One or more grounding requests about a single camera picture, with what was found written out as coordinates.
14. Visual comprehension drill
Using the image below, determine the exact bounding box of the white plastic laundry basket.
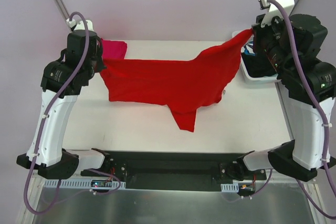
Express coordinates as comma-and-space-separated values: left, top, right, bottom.
240, 35, 279, 85

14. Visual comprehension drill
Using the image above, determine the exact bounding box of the black t shirt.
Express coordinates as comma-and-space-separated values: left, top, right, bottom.
241, 51, 276, 78

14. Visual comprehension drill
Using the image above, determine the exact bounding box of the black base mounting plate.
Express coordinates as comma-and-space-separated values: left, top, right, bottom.
78, 150, 274, 190

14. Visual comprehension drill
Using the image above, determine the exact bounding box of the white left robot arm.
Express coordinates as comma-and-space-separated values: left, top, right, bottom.
16, 30, 111, 179

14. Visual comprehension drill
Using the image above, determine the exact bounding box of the right white cable duct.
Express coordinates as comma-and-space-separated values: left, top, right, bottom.
220, 183, 239, 193

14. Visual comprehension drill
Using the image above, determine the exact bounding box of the red t shirt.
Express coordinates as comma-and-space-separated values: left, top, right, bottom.
100, 29, 253, 132

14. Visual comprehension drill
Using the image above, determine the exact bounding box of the teal pink garment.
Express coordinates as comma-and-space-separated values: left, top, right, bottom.
241, 41, 255, 56

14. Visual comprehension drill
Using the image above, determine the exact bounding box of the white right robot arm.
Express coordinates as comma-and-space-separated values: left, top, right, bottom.
225, 14, 335, 182

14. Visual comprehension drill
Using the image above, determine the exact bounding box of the folded magenta t shirt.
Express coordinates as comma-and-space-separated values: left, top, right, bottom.
102, 40, 128, 60

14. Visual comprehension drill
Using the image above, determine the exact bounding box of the white cable duct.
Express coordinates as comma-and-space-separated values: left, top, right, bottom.
59, 179, 126, 190
220, 183, 239, 193

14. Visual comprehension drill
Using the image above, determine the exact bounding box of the left white cable duct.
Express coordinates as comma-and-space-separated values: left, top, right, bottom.
59, 179, 126, 190

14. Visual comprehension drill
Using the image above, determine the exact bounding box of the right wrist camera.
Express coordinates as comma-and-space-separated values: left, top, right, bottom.
258, 0, 295, 27

